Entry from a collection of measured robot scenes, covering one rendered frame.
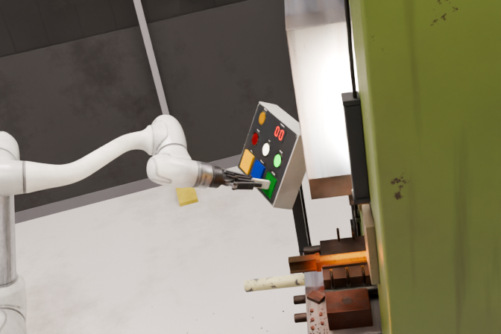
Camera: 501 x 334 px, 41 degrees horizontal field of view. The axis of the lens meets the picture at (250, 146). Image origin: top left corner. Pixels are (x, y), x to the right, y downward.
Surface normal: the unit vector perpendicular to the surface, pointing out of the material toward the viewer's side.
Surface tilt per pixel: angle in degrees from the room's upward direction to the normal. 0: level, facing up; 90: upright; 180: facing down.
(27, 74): 90
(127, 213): 0
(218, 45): 90
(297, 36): 90
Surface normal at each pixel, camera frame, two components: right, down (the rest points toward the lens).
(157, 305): -0.17, -0.86
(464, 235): -0.04, 0.49
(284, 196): 0.39, 0.39
